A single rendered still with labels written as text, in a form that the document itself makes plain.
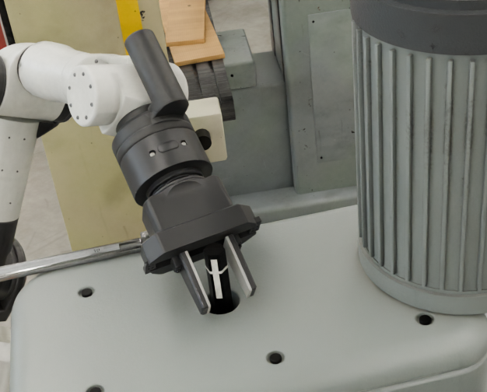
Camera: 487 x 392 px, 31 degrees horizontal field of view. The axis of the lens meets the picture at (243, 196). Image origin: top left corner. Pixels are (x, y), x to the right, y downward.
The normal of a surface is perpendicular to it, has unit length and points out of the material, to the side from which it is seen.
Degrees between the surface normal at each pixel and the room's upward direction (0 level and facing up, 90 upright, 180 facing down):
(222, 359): 0
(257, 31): 0
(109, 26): 90
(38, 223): 0
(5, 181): 86
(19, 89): 80
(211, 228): 30
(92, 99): 70
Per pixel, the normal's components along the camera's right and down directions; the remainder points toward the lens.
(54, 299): -0.10, -0.81
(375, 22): -0.85, 0.37
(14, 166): 0.59, 0.36
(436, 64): -0.42, 0.56
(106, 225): 0.20, 0.55
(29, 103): 0.48, 0.63
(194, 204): 0.13, -0.46
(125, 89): 0.47, -0.54
